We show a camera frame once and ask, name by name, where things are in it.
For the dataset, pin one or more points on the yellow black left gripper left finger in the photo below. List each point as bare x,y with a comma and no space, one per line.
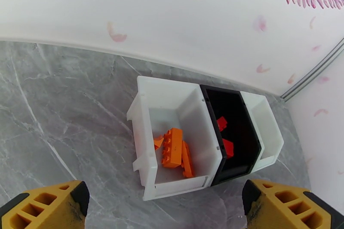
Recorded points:
40,209

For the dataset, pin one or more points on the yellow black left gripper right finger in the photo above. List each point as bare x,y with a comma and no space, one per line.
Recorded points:
290,209

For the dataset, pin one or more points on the red lego brick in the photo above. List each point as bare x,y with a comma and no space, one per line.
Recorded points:
221,123
228,149

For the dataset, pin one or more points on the orange lego brick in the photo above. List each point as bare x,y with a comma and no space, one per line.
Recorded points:
188,161
172,147

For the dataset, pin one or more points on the white plastic bin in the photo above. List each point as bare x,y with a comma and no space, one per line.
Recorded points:
172,102
266,129

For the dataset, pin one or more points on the black plastic bin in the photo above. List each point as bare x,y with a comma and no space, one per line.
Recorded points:
239,118

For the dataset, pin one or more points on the aluminium frame post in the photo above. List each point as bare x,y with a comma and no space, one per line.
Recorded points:
311,71

